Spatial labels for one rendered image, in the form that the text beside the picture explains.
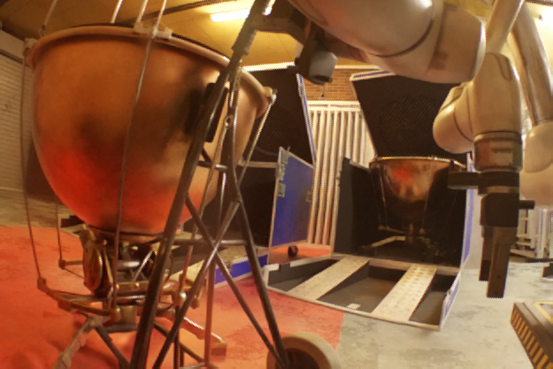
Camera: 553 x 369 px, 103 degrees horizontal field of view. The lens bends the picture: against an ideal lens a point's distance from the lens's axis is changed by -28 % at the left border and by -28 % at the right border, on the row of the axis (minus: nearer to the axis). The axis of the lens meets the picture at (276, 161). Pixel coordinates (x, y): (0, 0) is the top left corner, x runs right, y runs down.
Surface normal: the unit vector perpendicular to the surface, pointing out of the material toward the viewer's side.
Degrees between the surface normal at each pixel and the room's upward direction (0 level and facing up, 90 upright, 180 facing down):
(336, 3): 174
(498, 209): 90
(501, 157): 90
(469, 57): 135
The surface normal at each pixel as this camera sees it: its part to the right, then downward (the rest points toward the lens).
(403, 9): 0.48, 0.73
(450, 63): -0.32, 0.76
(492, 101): -0.76, -0.15
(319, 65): 0.68, 0.34
